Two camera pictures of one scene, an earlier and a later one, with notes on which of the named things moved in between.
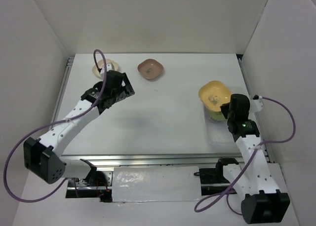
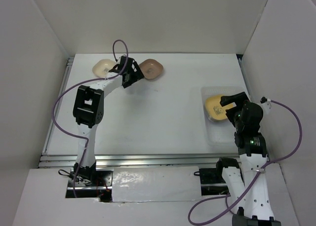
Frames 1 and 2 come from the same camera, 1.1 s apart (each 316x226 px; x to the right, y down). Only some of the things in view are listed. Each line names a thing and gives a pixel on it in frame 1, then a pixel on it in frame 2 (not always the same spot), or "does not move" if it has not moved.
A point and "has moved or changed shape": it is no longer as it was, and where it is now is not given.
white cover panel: (156, 183) does not move
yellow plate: (214, 94) has moved or changed shape
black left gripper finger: (128, 89) -> (137, 73)
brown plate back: (150, 69) does not move
